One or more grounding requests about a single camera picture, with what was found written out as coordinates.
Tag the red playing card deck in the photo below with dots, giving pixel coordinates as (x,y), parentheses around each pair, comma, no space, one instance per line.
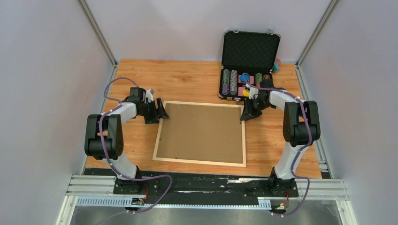
(242,85)

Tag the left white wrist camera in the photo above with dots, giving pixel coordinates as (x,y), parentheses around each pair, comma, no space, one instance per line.
(149,95)

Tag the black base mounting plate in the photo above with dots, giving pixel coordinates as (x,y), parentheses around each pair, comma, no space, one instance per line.
(203,189)

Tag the grey purple chip stack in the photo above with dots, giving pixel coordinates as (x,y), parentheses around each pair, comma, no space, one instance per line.
(229,82)

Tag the yellow dealer button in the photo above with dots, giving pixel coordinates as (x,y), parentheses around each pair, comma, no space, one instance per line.
(245,93)

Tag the light wooden picture frame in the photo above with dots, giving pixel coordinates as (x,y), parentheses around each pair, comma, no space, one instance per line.
(157,146)

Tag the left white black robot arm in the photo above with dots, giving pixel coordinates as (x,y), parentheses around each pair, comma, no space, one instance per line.
(104,136)

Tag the green chip stack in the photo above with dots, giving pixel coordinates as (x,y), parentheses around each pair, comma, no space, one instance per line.
(258,77)

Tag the aluminium front rail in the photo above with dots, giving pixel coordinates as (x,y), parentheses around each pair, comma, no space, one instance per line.
(314,189)

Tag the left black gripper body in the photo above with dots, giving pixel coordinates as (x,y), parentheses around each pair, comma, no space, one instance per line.
(149,109)

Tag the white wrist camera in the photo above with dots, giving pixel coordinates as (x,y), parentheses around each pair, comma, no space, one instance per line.
(149,95)
(253,91)

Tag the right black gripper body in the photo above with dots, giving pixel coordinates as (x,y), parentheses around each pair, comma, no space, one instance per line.
(257,105)

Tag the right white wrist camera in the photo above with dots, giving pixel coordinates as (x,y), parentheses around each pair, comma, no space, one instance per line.
(253,91)

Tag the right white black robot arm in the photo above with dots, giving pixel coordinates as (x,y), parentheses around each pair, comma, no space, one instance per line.
(301,127)

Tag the colourful objects behind case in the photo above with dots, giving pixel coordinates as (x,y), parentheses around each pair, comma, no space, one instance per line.
(276,66)

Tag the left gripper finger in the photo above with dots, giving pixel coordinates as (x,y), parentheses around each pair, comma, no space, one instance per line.
(152,121)
(160,110)

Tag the black poker chip case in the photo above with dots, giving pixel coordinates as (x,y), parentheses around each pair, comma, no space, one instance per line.
(248,53)

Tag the blue dealer button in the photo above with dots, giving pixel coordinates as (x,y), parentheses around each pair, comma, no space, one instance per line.
(244,78)

